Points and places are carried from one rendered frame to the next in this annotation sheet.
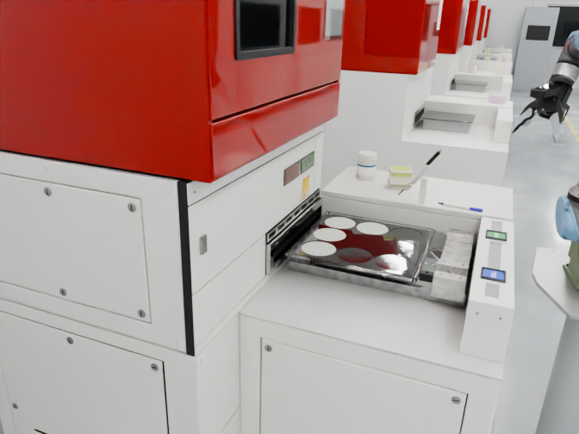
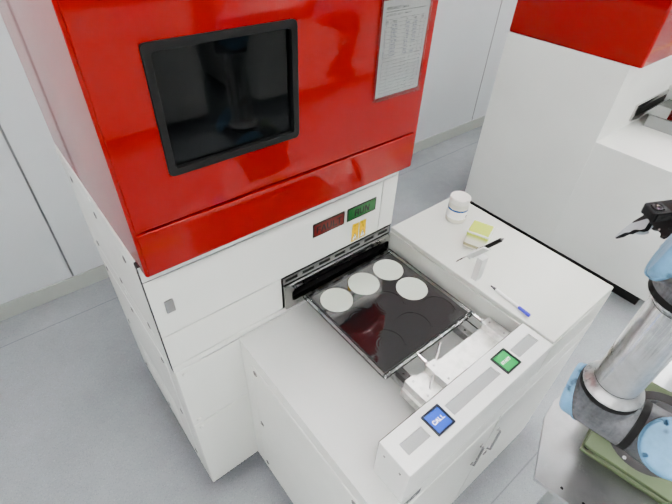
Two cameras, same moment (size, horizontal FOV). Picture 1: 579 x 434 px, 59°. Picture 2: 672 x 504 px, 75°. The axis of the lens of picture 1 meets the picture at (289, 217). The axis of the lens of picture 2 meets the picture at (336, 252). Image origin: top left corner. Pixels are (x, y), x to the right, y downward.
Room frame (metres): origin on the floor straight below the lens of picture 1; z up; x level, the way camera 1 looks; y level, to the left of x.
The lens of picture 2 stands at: (0.51, -0.51, 1.90)
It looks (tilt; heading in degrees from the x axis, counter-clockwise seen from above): 41 degrees down; 28
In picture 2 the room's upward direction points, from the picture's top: 3 degrees clockwise
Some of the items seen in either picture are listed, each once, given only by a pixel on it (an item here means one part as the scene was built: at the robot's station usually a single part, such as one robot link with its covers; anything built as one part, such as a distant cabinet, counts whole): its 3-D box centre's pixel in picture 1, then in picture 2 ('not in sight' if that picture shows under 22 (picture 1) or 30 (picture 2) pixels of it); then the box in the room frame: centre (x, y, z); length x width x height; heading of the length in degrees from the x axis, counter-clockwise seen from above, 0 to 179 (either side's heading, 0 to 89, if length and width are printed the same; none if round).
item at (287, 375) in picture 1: (387, 368); (407, 400); (1.44, -0.35, 0.41); 0.97 x 0.64 x 0.82; 158
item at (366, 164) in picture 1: (366, 164); (458, 207); (1.85, -0.28, 1.01); 0.07 x 0.07 x 0.10
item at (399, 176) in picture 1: (400, 177); (478, 236); (1.74, -0.39, 1.00); 0.07 x 0.07 x 0.07; 88
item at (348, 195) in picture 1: (417, 207); (490, 270); (1.73, -0.46, 0.89); 0.62 x 0.35 x 0.14; 68
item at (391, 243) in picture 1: (364, 241); (387, 304); (1.40, -0.23, 0.90); 0.34 x 0.34 x 0.01; 68
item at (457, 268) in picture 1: (452, 268); (440, 374); (1.25, -0.45, 0.89); 0.08 x 0.03 x 0.03; 68
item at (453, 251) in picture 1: (453, 265); (456, 365); (1.32, -0.48, 0.87); 0.36 x 0.08 x 0.03; 158
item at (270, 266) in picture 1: (296, 232); (339, 268); (1.47, -0.03, 0.89); 0.44 x 0.02 x 0.10; 158
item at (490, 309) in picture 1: (490, 277); (468, 403); (1.21, -0.54, 0.89); 0.55 x 0.09 x 0.14; 158
